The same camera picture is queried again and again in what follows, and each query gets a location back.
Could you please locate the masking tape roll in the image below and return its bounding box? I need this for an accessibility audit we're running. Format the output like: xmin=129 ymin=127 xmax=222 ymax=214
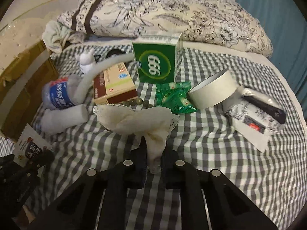
xmin=188 ymin=69 xmax=238 ymax=110

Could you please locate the checkered bed sheet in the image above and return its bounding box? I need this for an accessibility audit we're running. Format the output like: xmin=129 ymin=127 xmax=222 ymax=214
xmin=26 ymin=47 xmax=306 ymax=229

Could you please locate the white snack packet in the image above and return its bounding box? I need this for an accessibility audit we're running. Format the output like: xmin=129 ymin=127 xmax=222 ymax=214
xmin=13 ymin=124 xmax=52 ymax=167

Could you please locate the dark bead bracelet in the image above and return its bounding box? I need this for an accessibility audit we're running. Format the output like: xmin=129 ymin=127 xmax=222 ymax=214
xmin=112 ymin=97 xmax=154 ymax=109

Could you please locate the mint green towel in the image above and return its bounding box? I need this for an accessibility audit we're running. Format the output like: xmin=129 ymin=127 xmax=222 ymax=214
xmin=42 ymin=20 xmax=86 ymax=53

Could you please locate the floral duvet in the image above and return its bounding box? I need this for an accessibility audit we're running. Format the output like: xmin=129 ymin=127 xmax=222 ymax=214
xmin=58 ymin=0 xmax=274 ymax=57

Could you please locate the floral tissue pack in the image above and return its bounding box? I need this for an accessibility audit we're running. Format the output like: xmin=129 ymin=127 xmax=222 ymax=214
xmin=222 ymin=86 xmax=287 ymax=152

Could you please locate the brown beige medicine box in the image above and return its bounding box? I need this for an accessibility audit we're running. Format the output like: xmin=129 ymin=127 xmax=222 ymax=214
xmin=93 ymin=62 xmax=138 ymax=105

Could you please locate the plastic water bottle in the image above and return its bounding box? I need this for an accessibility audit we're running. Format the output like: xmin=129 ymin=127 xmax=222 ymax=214
xmin=42 ymin=74 xmax=82 ymax=110

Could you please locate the white curved tube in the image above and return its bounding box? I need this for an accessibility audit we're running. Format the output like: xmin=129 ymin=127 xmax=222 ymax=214
xmin=73 ymin=53 xmax=134 ymax=104

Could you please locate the white sock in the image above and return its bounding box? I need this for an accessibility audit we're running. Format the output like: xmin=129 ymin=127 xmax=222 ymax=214
xmin=41 ymin=104 xmax=88 ymax=135

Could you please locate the green 666 box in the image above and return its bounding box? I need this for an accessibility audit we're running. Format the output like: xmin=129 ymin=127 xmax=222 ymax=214
xmin=132 ymin=32 xmax=183 ymax=84

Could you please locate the cardboard box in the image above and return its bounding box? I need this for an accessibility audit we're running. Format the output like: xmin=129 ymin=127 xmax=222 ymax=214
xmin=1 ymin=18 xmax=58 ymax=142

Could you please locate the green sachet packet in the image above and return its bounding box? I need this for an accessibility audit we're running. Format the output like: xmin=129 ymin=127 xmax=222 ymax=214
xmin=156 ymin=81 xmax=197 ymax=115

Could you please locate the cream lace cloth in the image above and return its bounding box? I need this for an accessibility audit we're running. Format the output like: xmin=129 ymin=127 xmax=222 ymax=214
xmin=93 ymin=104 xmax=179 ymax=174

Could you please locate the teal curtain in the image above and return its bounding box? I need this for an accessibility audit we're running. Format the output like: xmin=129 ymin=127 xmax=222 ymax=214
xmin=236 ymin=0 xmax=306 ymax=112

